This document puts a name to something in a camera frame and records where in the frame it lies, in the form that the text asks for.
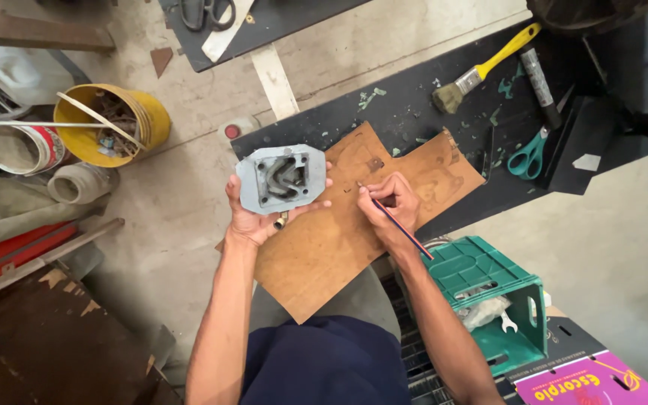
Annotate person's left hand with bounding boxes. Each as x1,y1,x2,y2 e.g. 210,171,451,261
225,162,334,249

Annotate person's right hand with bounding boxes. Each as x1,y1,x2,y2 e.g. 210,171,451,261
356,171,424,253

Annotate red and blue striped pencil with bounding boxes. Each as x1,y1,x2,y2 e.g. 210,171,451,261
357,181,435,261

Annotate grey metal valve plate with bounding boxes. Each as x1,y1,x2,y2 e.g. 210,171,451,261
235,144,326,231

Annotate brown gasket paper sheet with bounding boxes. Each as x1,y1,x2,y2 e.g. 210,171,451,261
215,121,487,325

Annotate green plastic crate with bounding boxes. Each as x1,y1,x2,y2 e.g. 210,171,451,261
421,235,550,378

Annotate clear plastic bag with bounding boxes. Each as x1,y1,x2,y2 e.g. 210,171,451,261
459,295,512,332

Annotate yellow plastic bucket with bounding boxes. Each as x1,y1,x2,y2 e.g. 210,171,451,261
53,83,172,168

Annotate white wooden plank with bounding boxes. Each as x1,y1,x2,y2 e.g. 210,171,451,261
250,44,300,121

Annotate heap of rusty metal scraps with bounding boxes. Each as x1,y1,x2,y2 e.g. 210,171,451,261
94,93,143,159

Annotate long wooden stick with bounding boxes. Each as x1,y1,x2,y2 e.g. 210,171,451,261
0,217,126,309

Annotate white plastic jar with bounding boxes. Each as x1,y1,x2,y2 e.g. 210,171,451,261
47,163,119,205

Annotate white paper strip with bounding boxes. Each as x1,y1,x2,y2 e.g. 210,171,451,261
201,0,256,64

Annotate brown triangular paper scrap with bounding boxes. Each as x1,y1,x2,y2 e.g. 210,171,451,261
150,46,174,79

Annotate grey marker with black tip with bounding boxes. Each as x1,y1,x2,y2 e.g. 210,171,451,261
519,48,563,131

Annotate white paper scrap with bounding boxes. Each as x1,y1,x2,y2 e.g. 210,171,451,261
573,153,602,172

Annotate worn brown wooden board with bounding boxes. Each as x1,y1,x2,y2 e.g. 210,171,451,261
0,264,182,405

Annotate red metal pipes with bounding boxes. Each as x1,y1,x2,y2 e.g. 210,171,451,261
0,220,81,294

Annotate beige cloth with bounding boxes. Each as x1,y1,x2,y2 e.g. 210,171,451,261
0,177,107,260

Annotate white bucket with red label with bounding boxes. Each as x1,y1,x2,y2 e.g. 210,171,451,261
0,124,69,176

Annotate pink and black cardboard box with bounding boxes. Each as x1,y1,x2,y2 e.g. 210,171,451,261
504,316,648,405

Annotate thin metal rod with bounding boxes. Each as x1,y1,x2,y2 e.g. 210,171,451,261
0,120,105,128

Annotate white plastic jug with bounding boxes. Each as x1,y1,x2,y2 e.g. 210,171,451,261
0,45,75,107

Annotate dark round metal vessel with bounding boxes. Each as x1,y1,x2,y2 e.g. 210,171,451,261
526,0,648,38

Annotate brown wooden beam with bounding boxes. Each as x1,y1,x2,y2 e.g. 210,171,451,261
0,8,117,54

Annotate white switch with red button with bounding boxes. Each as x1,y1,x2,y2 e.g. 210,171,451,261
217,115,261,145

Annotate black wire crate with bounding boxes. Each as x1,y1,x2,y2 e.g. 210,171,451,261
380,273,455,405

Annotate teal-handled scissors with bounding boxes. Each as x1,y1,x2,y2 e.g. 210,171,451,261
507,84,576,181

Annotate white plastic strap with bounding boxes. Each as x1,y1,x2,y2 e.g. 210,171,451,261
57,91,148,152

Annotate yellow-handled paintbrush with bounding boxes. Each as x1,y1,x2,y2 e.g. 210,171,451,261
432,22,542,115

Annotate black-handled scissors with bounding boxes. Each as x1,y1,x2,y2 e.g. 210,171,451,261
179,0,237,32

